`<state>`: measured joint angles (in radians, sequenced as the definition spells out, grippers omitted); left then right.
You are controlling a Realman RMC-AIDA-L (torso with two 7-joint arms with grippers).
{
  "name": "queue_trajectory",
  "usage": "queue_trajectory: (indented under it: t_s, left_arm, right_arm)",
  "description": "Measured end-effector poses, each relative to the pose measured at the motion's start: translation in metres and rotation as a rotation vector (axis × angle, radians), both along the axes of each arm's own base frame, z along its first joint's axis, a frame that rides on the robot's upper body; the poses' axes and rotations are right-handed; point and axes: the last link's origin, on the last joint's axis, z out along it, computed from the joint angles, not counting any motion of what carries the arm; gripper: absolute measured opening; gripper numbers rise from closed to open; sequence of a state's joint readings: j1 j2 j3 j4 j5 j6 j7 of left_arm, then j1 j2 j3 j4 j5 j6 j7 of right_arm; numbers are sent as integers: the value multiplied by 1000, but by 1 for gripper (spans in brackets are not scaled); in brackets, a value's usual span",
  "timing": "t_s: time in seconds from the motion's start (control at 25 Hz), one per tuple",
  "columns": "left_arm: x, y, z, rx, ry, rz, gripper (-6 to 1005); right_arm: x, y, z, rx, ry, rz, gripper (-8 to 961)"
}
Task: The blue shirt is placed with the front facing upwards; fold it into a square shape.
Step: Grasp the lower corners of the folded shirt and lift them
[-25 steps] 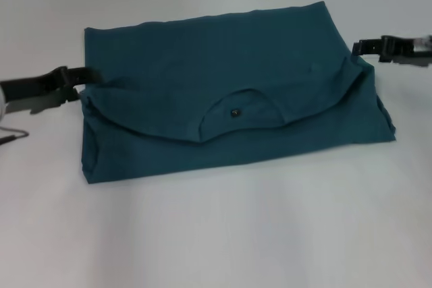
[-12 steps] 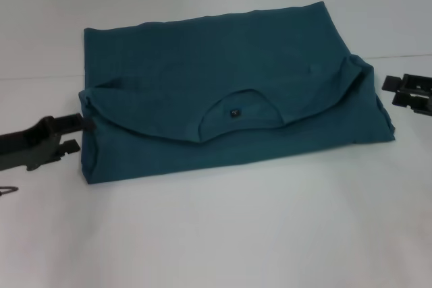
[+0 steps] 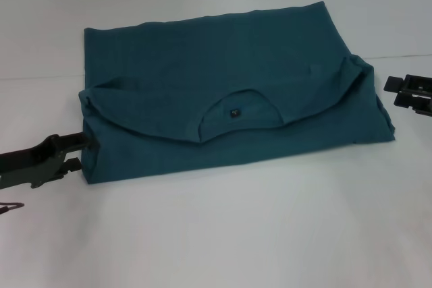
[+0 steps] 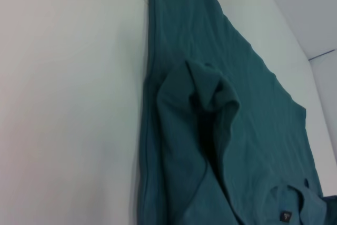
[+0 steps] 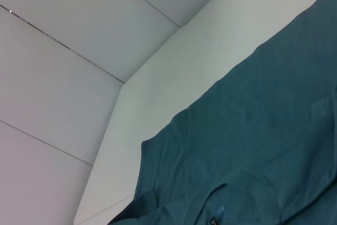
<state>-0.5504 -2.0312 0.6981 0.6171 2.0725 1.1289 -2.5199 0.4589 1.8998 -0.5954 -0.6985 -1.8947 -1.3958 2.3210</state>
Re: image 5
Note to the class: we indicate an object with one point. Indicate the teal shirt with FREE print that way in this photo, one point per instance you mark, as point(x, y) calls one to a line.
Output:
point(250, 130)

